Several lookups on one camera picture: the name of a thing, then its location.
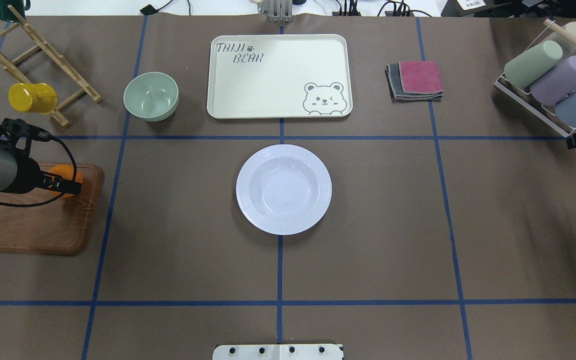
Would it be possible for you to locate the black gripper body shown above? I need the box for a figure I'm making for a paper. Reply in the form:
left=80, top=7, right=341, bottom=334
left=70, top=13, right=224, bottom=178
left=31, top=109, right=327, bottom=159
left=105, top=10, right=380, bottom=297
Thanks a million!
left=14, top=156, right=44, bottom=194

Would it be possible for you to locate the orange fruit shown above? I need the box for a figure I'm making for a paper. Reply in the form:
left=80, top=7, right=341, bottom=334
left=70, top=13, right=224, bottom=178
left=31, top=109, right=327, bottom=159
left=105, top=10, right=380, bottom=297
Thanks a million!
left=48, top=164, right=84, bottom=198

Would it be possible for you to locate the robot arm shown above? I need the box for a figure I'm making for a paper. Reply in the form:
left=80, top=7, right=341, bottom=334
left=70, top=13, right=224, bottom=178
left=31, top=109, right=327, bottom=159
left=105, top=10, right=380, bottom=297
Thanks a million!
left=0, top=149, right=83, bottom=195

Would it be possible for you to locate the brown wooden tray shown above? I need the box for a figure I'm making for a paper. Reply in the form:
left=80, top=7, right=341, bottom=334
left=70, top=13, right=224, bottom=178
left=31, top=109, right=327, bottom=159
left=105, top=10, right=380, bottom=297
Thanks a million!
left=0, top=163, right=105, bottom=255

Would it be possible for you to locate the cream bear print tray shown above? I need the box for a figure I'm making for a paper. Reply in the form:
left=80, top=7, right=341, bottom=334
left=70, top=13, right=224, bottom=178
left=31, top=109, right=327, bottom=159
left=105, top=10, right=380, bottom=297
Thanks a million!
left=206, top=34, right=354, bottom=119

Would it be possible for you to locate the purple plastic cup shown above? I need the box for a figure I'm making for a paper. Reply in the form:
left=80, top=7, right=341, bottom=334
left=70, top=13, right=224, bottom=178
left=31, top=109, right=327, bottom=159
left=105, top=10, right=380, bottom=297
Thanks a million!
left=530, top=55, right=576, bottom=106

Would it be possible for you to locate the yellow mug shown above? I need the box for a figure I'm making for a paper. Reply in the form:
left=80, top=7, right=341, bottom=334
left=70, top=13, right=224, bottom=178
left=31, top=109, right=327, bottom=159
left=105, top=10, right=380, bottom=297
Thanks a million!
left=7, top=82, right=58, bottom=115

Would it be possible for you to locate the green plastic cup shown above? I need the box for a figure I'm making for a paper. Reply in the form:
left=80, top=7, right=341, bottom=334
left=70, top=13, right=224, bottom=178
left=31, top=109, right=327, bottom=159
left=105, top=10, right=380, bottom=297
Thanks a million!
left=503, top=40, right=563, bottom=89

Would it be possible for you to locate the wooden mug rack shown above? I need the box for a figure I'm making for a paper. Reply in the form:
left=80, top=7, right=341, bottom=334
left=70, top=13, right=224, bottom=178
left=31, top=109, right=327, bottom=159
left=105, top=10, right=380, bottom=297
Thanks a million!
left=0, top=5, right=103, bottom=128

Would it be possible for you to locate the green bowl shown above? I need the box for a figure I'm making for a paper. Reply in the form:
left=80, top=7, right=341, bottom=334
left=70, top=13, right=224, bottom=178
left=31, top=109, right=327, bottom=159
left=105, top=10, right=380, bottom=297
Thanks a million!
left=123, top=71, right=179, bottom=123

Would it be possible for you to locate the dark green mug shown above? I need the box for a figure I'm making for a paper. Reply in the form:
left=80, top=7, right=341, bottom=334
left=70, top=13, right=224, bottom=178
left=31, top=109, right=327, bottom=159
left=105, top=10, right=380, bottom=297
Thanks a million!
left=0, top=0, right=31, bottom=23

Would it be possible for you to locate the pink cloth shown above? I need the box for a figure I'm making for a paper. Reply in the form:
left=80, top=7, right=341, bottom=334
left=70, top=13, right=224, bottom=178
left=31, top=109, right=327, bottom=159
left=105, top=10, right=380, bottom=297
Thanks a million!
left=398, top=61, right=444, bottom=95

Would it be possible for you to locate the grey cloth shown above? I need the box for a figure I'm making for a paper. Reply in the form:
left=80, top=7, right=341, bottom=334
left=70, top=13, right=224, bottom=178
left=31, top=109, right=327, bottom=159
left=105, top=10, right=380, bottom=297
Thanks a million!
left=385, top=61, right=444, bottom=101

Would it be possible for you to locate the white round plate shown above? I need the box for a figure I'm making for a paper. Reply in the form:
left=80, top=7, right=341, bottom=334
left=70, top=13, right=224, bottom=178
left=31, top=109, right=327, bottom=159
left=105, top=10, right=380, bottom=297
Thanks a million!
left=235, top=144, right=333, bottom=236

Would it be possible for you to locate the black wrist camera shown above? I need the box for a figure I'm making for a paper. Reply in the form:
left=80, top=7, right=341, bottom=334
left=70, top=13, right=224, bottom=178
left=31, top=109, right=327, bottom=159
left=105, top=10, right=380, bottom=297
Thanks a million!
left=0, top=118, right=57, bottom=158

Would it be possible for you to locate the white wire cup rack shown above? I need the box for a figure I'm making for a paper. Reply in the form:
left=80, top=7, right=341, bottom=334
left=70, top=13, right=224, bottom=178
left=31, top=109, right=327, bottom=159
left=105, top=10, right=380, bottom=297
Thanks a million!
left=493, top=22, right=576, bottom=138

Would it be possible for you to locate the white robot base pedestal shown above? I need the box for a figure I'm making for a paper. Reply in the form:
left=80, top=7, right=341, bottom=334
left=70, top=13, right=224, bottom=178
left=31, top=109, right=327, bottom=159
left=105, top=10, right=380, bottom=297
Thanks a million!
left=212, top=343, right=345, bottom=360

